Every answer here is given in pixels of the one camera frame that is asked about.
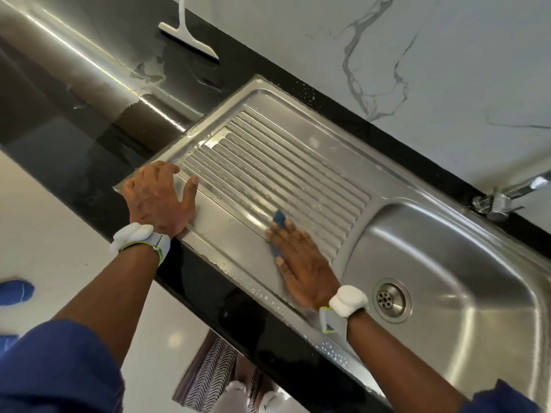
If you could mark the person's left hand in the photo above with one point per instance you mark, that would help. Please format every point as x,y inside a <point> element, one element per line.
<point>159,200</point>

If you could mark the person's right hand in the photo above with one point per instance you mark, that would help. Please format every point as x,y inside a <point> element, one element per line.
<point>301,266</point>

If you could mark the blue cloth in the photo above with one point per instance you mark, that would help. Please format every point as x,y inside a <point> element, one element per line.
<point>277,223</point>

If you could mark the stainless steel sink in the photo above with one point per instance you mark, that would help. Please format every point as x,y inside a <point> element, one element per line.
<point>465,271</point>

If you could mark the blue white squeegee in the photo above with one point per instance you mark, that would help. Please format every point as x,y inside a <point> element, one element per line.
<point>185,30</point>

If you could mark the chrome faucet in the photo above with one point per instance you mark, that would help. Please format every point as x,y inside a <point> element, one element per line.
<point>508,198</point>

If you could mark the person's left forearm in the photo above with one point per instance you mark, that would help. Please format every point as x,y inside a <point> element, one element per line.
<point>112,296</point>

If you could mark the person's right forearm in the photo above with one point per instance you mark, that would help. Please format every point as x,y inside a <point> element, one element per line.
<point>400,370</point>

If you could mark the white left wrist tracker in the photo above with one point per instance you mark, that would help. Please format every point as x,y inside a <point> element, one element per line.
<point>138,236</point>

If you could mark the metal drain strainer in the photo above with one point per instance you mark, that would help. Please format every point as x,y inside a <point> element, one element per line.
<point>390,298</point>

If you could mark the white trousers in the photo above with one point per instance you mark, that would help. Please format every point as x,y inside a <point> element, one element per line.
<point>250,398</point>

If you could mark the striped floor mat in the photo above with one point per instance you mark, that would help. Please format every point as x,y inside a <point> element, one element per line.
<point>207,374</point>

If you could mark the blue shoe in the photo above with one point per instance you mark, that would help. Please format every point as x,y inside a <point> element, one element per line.
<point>13,292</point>

